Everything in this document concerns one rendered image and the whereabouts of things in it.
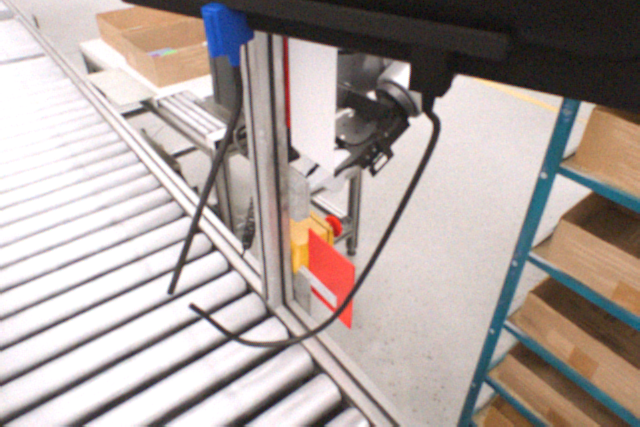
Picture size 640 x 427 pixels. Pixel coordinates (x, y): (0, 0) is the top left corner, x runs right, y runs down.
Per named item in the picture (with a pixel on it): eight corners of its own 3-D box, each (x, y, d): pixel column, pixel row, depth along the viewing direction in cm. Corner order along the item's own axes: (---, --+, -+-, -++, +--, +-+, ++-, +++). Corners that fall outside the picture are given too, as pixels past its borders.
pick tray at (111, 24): (221, 37, 190) (218, 11, 184) (126, 59, 170) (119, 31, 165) (188, 21, 208) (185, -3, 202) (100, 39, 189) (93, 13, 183)
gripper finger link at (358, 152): (341, 183, 70) (382, 141, 72) (338, 177, 69) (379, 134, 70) (322, 169, 73) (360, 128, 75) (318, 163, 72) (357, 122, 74)
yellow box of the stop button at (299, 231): (340, 256, 81) (341, 223, 77) (299, 279, 77) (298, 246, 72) (290, 213, 90) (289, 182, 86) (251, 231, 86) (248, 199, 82)
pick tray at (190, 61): (261, 60, 169) (259, 32, 163) (158, 89, 149) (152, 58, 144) (220, 40, 187) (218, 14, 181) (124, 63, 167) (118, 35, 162)
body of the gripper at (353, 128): (371, 182, 76) (421, 129, 78) (353, 150, 70) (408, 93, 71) (340, 161, 81) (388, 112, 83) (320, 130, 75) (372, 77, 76)
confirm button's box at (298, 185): (313, 216, 72) (313, 179, 68) (296, 225, 70) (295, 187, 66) (287, 195, 76) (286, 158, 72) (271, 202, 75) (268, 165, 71)
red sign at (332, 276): (351, 328, 71) (356, 266, 63) (347, 331, 70) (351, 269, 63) (289, 266, 81) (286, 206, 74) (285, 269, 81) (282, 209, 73)
